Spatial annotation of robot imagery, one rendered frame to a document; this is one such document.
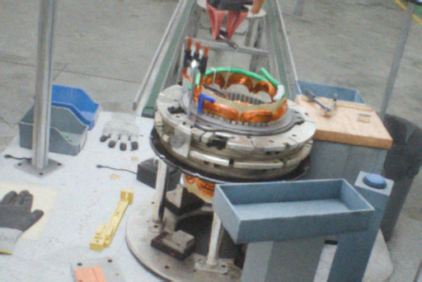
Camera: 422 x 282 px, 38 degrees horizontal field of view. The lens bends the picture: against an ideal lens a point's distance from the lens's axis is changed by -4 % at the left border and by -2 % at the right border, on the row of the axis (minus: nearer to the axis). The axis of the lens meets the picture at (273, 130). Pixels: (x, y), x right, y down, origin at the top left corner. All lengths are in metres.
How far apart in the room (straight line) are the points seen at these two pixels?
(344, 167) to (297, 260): 0.38
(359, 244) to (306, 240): 0.24
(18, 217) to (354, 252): 0.70
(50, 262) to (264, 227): 0.49
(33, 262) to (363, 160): 0.72
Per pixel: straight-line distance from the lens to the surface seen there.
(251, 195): 1.06
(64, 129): 1.79
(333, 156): 1.37
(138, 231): 1.36
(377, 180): 1.22
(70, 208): 1.46
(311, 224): 1.01
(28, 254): 1.31
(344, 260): 1.28
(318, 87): 1.62
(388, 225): 3.02
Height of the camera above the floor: 1.55
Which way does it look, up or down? 23 degrees down
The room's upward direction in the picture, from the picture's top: 12 degrees clockwise
